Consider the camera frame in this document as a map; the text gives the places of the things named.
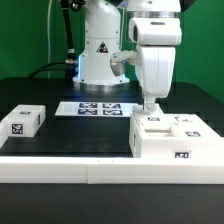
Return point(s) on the white cabinet top block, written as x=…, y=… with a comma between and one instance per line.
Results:
x=25, y=120

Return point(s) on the white cabinet body box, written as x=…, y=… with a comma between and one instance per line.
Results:
x=162, y=144

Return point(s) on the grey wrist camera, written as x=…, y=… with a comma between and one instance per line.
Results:
x=118, y=60

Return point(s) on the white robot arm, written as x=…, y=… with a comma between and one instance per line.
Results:
x=107, y=32

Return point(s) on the white marker base sheet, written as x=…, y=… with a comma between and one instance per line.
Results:
x=94, y=109

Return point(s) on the white U-shaped fence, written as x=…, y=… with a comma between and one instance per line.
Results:
x=163, y=170

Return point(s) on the white door panel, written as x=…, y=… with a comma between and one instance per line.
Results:
x=190, y=125
x=151, y=117

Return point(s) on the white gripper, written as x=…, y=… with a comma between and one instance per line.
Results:
x=155, y=40

